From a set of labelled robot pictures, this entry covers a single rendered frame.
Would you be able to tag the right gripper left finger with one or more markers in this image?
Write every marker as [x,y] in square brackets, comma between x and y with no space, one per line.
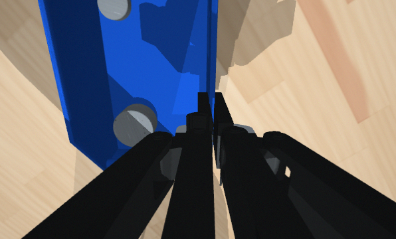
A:
[120,202]

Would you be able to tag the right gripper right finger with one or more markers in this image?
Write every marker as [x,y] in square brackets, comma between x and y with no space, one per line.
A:
[323,201]

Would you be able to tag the grey metal disc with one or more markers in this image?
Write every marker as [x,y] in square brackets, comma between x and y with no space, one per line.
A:
[117,10]

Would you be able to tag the grey metal cylinder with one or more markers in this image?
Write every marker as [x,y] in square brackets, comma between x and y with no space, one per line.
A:
[134,123]

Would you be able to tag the blue bin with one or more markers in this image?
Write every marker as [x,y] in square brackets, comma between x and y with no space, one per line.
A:
[160,56]

